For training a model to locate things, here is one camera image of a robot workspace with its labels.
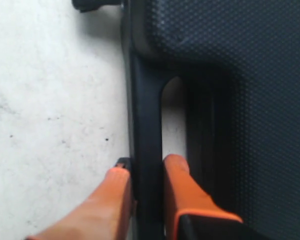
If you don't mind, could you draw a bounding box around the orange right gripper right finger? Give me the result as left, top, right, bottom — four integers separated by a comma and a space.
163, 154, 243, 240

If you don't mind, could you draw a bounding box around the black plastic tool case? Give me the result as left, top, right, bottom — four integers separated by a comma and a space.
72, 0, 300, 240

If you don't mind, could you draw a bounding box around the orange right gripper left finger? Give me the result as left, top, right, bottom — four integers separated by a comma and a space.
27, 157, 132, 240

